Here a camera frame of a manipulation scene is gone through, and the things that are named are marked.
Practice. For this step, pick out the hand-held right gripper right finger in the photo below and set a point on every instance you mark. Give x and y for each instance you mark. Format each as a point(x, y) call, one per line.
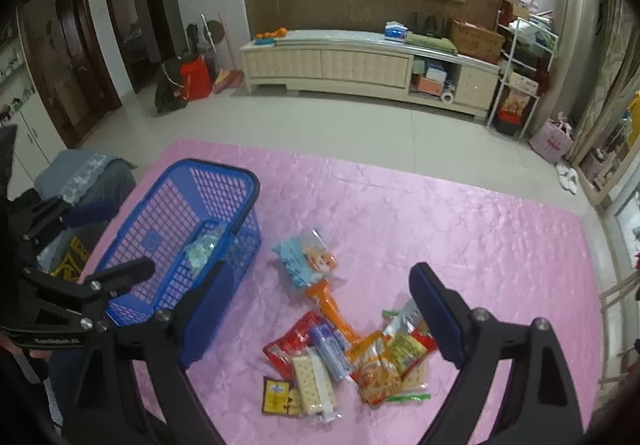
point(435, 320)

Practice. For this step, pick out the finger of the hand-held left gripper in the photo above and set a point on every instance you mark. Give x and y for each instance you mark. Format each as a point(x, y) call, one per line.
point(130, 271)
point(90, 217)

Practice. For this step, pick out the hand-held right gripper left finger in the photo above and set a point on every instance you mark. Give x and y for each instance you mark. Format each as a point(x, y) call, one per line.
point(202, 310)

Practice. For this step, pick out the silver snack packet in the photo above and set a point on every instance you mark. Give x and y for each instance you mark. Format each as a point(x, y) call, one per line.
point(402, 317)

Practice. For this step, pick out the yellow green red-edged packet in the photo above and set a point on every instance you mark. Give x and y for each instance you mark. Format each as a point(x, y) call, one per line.
point(407, 350)

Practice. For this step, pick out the green label cracker packet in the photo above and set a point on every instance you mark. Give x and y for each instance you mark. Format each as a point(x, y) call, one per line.
point(417, 377)

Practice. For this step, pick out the blue plastic basket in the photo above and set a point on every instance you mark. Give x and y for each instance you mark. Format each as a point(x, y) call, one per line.
point(165, 210)

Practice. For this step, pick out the orange noodle packet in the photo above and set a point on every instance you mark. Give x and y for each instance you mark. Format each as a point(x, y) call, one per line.
point(377, 370)

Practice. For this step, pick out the orange stick snack packet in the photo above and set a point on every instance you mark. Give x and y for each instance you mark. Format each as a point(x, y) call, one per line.
point(332, 312)

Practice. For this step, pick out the light blue cartoon snack packet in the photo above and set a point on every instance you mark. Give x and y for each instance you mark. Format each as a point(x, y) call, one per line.
point(300, 260)

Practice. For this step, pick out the purple yellow cracker packet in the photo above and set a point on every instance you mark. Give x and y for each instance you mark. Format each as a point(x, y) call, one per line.
point(277, 397)

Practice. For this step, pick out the clear white cracker packet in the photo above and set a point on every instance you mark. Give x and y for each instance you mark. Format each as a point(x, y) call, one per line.
point(312, 385)

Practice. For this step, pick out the grey cloth with lace trim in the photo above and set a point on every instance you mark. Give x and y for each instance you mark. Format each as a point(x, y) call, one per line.
point(95, 175)

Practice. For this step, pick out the clear light blue packet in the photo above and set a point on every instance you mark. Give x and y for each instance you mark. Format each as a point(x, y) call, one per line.
point(202, 247)

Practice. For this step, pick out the red snack packet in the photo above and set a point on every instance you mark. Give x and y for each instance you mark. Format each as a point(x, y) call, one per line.
point(285, 345)

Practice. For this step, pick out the pink quilted mat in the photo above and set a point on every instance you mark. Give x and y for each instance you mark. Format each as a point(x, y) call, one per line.
point(450, 225)

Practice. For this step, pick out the white cupboard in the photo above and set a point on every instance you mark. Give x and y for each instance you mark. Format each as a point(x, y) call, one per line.
point(25, 125)

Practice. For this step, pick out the black bag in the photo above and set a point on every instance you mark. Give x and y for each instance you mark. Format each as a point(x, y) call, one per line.
point(167, 90)

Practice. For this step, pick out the dark wooden door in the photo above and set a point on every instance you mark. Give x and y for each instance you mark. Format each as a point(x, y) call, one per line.
point(70, 55)

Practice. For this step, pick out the red bag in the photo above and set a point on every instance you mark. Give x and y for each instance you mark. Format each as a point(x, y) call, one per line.
point(196, 77)

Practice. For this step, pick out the wooden clothes rack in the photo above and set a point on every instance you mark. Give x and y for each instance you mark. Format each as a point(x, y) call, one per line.
point(617, 290)

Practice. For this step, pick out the white slipper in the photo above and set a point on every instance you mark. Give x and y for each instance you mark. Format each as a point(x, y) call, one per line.
point(570, 183)
point(562, 170)

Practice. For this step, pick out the colourful patterned bag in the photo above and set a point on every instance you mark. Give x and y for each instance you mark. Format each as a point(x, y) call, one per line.
point(227, 81)

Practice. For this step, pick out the pink bag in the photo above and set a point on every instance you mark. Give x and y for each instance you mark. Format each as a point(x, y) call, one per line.
point(550, 142)

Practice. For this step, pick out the white paper roll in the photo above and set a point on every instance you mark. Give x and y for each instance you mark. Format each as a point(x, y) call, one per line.
point(447, 97)

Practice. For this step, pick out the orange printed snack box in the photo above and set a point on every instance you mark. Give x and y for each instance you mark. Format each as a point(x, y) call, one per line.
point(516, 101)

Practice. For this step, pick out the blue plate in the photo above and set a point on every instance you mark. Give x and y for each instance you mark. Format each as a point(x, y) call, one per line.
point(265, 41)

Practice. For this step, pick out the pale blue box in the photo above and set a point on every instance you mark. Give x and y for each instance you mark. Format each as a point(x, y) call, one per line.
point(435, 71)

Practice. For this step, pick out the cream tv cabinet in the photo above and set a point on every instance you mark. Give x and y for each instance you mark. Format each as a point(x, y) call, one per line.
point(340, 62)

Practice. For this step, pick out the green pillow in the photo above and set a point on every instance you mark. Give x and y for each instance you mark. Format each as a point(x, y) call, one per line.
point(430, 44)

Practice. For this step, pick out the cardboard box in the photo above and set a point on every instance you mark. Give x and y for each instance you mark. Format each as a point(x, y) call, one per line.
point(477, 40)

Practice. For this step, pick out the white metal rack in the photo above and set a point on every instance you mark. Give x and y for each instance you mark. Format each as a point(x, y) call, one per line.
point(515, 40)

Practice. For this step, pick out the blue white tissue box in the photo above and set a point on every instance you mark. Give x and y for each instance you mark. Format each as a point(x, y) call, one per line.
point(396, 30)

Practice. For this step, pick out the patterned beige curtain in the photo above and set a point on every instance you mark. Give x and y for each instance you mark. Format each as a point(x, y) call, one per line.
point(612, 75)

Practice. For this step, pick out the white floor air conditioner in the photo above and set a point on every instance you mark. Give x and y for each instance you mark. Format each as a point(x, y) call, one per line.
point(575, 25)

